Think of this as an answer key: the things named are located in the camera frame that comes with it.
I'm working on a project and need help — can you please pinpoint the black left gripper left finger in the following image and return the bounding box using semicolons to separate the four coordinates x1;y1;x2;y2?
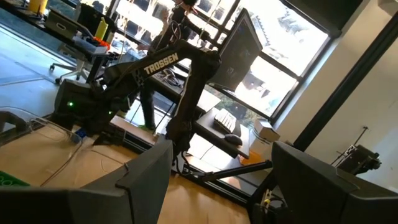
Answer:
0;139;174;224

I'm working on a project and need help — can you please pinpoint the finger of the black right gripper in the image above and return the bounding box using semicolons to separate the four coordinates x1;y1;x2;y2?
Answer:
92;129;125;146

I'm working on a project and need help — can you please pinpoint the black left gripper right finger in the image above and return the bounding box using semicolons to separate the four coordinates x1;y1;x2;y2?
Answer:
271;141;398;224

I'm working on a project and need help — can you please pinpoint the green toy block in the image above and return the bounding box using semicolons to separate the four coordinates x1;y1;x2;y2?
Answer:
0;170;31;187

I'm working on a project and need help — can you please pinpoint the white office chair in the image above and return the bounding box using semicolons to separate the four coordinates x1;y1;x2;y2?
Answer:
49;46;93;85

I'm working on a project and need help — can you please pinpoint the clear plastic bin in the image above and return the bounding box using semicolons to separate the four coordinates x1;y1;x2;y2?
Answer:
0;106;84;189

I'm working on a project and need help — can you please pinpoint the black device on tripod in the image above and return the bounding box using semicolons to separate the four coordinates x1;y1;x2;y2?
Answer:
330;126;382;175

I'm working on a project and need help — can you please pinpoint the yellow bottle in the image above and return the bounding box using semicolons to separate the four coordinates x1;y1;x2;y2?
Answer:
94;17;109;40

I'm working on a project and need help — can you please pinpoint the gray storage box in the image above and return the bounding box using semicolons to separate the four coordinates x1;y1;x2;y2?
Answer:
45;11;79;40

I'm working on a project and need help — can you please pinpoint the white cardboard box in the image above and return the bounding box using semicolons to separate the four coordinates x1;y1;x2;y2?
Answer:
253;119;281;142

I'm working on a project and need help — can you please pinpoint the black computer mouse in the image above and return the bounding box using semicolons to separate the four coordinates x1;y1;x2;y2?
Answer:
223;133;244;147

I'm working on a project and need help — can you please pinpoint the black keyboard desk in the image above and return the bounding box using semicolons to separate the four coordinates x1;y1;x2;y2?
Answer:
194;107;251;159

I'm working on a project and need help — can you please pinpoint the yellow container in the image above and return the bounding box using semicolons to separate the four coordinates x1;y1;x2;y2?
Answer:
27;0;49;15

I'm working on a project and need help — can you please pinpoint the white computer keyboard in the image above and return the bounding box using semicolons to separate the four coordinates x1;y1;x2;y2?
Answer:
213;108;239;135

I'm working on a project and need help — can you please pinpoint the black computer monitor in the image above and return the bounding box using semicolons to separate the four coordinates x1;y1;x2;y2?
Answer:
207;7;264;93

